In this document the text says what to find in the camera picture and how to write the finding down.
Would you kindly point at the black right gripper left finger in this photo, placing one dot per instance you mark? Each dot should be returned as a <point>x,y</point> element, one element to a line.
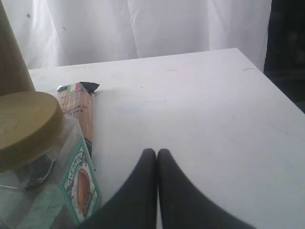
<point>134,205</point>

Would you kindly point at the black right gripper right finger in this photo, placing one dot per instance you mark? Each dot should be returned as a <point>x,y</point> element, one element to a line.
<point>183,206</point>

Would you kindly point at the clear jar with gold lid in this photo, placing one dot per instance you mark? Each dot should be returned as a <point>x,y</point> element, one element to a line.
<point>47,180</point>

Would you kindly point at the brown paper bag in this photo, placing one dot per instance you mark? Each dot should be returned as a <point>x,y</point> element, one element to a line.
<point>14,75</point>

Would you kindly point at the spaghetti pasta packet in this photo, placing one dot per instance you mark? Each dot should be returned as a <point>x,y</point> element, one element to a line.
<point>76,100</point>

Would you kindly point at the white backdrop curtain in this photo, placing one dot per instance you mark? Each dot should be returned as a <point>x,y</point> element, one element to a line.
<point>66,32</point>

